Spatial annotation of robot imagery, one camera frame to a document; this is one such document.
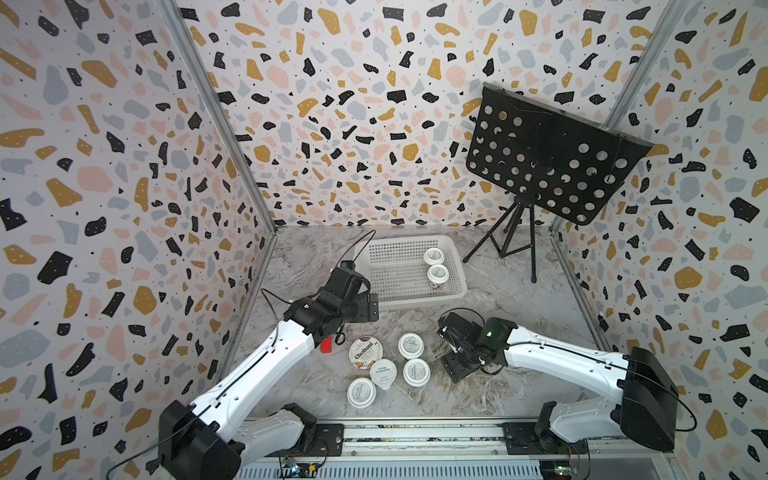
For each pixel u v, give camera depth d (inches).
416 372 31.2
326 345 35.4
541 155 30.1
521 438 29.0
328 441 29.3
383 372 31.4
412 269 43.0
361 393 29.9
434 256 40.8
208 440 14.5
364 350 32.9
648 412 15.7
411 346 32.9
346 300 23.4
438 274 38.6
